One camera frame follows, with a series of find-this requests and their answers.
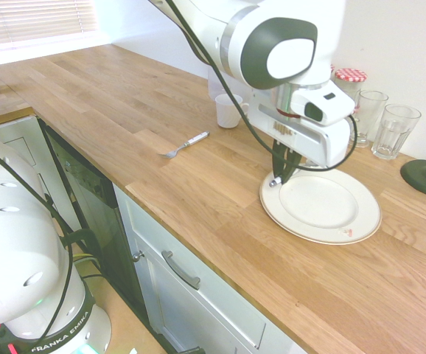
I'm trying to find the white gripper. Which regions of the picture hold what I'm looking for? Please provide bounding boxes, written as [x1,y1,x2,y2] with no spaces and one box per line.
[249,88,354,184]

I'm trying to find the cream plate with gold rim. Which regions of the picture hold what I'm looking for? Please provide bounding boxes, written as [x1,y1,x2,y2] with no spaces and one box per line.
[259,170,383,246]

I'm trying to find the white ribbed cup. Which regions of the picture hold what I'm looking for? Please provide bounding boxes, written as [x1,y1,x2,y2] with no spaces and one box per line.
[214,93,250,129]

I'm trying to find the clear glass mug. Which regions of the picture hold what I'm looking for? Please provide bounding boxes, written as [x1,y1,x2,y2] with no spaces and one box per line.
[349,90,389,149]

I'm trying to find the glass jar red checkered lid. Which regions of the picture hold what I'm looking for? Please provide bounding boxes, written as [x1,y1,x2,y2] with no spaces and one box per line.
[333,68,369,103]

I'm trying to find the clear faceted drinking glass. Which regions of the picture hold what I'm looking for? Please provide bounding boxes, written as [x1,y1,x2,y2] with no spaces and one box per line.
[370,103,422,161]

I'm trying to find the dark green round base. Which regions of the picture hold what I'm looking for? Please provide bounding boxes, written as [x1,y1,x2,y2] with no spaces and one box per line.
[399,158,426,198]

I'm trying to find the black dishwasher front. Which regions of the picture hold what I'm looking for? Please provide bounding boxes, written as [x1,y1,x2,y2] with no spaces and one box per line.
[38,116,151,333]

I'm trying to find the white window blind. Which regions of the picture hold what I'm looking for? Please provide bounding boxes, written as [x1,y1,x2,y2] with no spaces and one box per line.
[0,0,99,49]

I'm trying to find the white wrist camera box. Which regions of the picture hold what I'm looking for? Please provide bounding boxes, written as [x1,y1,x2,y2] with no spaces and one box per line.
[290,80,356,126]

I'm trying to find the white handled metal fork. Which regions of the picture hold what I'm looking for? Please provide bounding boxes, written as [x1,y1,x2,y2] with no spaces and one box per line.
[157,131,211,160]

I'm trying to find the silver drawer handle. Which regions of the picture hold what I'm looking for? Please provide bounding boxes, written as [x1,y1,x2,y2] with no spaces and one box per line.
[161,249,202,291]

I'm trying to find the white drawer with handle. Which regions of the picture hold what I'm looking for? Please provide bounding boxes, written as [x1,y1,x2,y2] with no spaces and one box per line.
[113,182,310,354]

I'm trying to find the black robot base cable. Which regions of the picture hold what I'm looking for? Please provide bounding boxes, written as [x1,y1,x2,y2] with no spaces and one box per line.
[0,112,105,340]

